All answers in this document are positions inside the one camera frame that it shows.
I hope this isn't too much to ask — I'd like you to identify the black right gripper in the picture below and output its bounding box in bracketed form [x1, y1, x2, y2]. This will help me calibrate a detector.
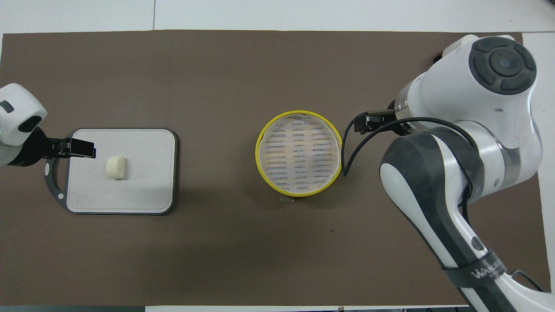
[354, 110, 398, 136]

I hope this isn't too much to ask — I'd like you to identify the white steamed bun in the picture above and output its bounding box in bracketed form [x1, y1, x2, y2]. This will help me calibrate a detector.
[106, 156, 127, 180]

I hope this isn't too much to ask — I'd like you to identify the white cutting board grey rim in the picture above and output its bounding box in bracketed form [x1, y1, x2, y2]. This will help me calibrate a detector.
[44, 128, 178, 216]

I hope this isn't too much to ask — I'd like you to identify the yellow rimmed round bowl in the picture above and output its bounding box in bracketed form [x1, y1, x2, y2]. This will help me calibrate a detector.
[255, 110, 343, 198]

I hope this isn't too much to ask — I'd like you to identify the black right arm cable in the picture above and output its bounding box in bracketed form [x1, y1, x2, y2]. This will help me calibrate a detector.
[341, 112, 482, 217]

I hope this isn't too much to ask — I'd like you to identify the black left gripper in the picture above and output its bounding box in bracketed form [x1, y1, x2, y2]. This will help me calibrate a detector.
[8, 127, 97, 168]

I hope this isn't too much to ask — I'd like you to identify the brown table mat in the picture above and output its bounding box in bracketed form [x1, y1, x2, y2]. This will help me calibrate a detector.
[0, 29, 551, 307]

